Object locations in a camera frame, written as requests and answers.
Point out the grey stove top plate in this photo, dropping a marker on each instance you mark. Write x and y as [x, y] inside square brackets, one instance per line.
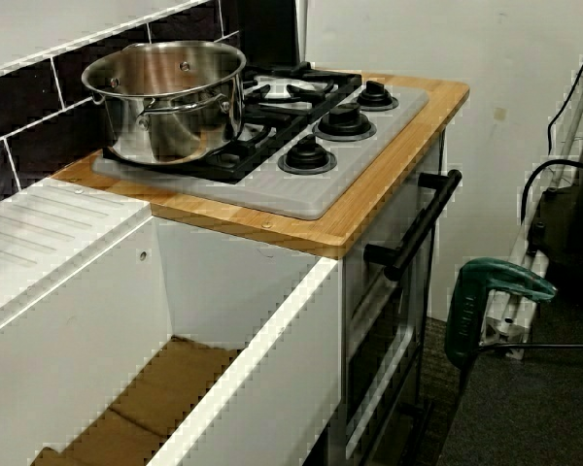
[296, 194]

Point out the black stove knob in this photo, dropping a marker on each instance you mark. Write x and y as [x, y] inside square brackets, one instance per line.
[376, 97]
[307, 155]
[344, 123]

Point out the green clamp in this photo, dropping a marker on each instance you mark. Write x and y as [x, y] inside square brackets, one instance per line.
[466, 310]

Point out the aluminium frame rail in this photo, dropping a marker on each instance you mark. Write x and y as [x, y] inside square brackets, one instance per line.
[507, 335]

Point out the white toy oven door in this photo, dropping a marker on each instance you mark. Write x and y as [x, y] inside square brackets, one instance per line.
[379, 340]

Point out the black burner grate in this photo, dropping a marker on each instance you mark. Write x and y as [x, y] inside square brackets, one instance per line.
[337, 81]
[260, 137]

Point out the brown cardboard sheet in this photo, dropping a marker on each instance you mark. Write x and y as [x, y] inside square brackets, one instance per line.
[165, 388]

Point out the black device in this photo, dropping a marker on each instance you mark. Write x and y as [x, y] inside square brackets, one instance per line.
[573, 242]

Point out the white sink basin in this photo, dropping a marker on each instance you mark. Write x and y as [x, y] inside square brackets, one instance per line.
[78, 315]

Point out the stainless steel pot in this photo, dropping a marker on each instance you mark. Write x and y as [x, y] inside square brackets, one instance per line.
[175, 131]

